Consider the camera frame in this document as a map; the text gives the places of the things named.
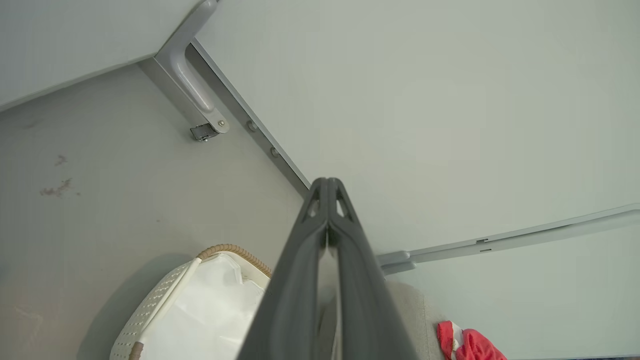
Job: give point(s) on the grey partition frame rail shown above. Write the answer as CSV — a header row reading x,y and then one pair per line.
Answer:
x,y
260,132

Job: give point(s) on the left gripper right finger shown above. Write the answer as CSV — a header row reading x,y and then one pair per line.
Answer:
x,y
360,300

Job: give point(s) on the white woven basket tan rim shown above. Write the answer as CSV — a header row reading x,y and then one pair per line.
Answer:
x,y
150,310

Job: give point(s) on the red shorts with white stripes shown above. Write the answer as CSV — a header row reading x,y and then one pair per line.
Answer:
x,y
475,345

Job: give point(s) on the grey metal table leg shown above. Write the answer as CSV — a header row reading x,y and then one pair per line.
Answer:
x,y
192,75

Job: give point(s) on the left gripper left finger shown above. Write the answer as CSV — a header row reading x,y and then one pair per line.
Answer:
x,y
295,290

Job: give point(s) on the small black caster wheel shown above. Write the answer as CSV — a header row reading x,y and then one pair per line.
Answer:
x,y
204,132

